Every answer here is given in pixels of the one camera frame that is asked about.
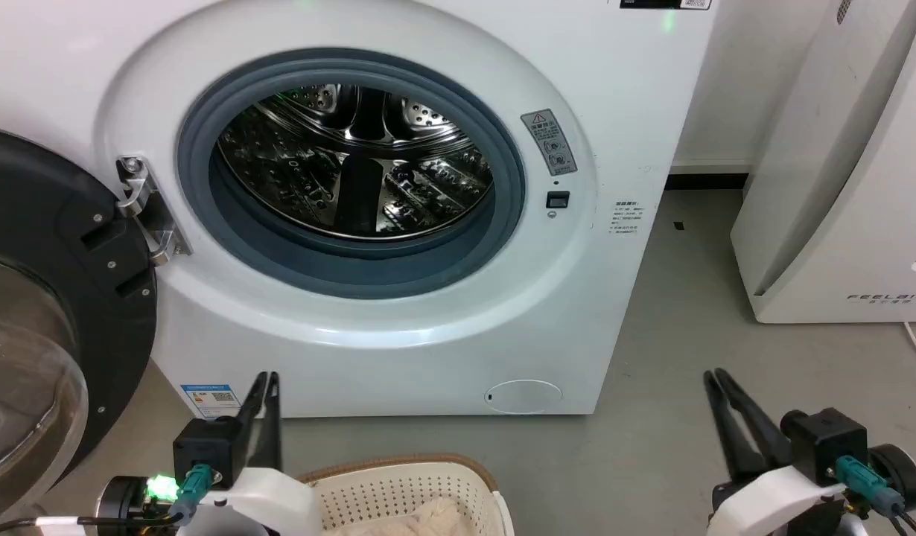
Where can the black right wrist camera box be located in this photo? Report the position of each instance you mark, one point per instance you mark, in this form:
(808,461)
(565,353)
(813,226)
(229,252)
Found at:
(827,439)

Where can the black round washer door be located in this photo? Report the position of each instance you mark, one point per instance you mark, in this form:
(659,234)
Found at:
(63,246)

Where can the blue energy label sticker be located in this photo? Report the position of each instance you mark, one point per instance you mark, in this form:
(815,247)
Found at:
(211,400)

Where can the white perforated laundry basket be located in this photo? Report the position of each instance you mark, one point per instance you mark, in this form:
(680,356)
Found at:
(398,491)

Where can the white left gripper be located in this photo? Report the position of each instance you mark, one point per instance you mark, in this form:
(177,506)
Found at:
(279,502)

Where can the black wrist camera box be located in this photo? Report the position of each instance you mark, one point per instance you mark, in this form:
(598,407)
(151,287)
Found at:
(208,447)
(827,439)

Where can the black device with white label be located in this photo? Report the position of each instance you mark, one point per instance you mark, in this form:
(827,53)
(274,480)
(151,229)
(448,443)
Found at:
(665,4)

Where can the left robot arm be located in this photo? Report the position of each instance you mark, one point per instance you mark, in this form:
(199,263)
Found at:
(126,502)

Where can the cream towel in basket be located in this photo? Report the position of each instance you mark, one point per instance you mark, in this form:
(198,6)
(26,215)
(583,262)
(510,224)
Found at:
(428,519)

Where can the oval filter cover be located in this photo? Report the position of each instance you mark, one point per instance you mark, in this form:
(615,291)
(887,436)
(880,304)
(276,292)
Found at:
(523,396)

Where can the small text instruction sticker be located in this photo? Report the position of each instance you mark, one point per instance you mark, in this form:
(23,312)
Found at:
(626,218)

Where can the silver metal door hinge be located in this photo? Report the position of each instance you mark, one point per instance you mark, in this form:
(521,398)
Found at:
(151,208)

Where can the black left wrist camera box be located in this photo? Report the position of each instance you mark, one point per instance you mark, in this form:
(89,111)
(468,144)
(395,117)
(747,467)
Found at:
(208,447)

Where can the white front-load washing machine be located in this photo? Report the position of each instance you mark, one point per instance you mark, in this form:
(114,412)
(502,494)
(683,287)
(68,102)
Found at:
(428,357)

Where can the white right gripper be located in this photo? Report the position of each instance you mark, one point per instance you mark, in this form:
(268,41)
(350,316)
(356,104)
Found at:
(771,499)

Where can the grey rubber door gasket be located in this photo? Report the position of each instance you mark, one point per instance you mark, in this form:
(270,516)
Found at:
(279,257)

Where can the stainless steel washing machine drum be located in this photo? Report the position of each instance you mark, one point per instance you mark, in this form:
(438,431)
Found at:
(354,160)

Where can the white air purifier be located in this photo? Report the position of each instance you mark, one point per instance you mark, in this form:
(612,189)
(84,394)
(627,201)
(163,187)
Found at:
(845,186)

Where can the black door latch socket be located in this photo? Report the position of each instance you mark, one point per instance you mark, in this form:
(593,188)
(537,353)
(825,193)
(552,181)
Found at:
(558,199)

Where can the grey warning sticker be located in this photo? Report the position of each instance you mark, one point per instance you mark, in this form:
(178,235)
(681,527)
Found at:
(549,141)

